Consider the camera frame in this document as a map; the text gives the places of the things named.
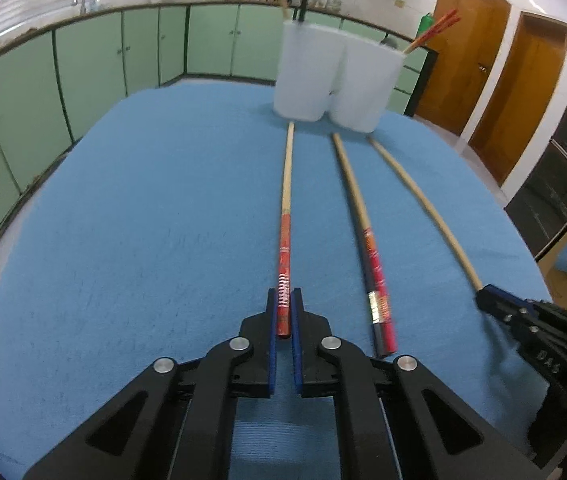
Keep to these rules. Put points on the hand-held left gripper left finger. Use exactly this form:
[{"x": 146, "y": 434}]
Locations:
[{"x": 272, "y": 355}]

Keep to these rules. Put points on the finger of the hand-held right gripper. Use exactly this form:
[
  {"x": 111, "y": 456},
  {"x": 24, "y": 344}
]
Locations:
[
  {"x": 506, "y": 320},
  {"x": 506, "y": 297}
]

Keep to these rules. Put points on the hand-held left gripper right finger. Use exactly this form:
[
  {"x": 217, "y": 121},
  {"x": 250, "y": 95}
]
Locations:
[{"x": 297, "y": 355}]

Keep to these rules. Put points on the red-ended wooden chopstick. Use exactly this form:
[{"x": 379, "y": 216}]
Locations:
[
  {"x": 431, "y": 30},
  {"x": 438, "y": 31},
  {"x": 286, "y": 240}
]

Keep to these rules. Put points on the dark-tipped red wooden chopstick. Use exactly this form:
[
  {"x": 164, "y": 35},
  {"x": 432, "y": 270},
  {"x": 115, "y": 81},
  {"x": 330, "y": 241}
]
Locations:
[{"x": 371, "y": 255}]

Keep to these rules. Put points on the white two-compartment utensil holder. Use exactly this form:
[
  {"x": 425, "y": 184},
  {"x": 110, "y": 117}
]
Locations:
[{"x": 343, "y": 80}]

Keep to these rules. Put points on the dark glass-front cabinet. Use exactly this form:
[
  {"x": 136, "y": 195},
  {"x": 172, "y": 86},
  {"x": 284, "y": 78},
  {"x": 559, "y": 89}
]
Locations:
[{"x": 563, "y": 170}]

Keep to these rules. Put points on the blue table mat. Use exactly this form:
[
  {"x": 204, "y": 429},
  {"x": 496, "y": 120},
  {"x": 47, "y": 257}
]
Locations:
[{"x": 163, "y": 240}]

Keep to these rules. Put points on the wooden door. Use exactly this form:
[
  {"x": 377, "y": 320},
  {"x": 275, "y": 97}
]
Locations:
[
  {"x": 523, "y": 95},
  {"x": 463, "y": 50}
]

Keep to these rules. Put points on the green bottle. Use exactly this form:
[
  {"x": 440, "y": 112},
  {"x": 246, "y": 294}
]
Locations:
[{"x": 426, "y": 27}]

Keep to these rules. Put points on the glass jar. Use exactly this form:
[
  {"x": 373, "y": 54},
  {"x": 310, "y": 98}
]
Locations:
[{"x": 334, "y": 4}]

